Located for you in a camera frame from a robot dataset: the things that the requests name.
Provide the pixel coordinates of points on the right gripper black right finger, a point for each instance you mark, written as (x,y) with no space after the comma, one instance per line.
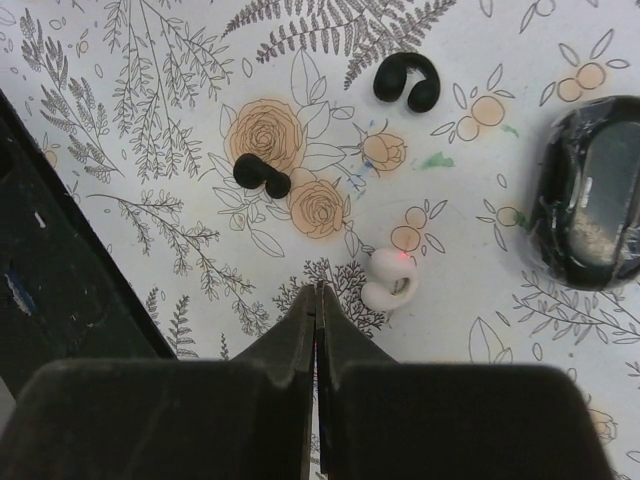
(383,419)

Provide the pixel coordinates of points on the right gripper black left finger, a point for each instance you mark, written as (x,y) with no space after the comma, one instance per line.
(248,417)

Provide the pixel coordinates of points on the white earbud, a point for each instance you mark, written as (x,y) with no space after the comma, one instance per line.
(395,280)

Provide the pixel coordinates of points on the black earbud charging case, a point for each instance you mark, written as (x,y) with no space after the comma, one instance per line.
(584,224)

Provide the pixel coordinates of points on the black earbud lower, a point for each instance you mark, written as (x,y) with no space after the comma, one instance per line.
(250,172)

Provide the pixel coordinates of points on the floral patterned table mat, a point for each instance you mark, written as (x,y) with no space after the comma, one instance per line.
(401,124)

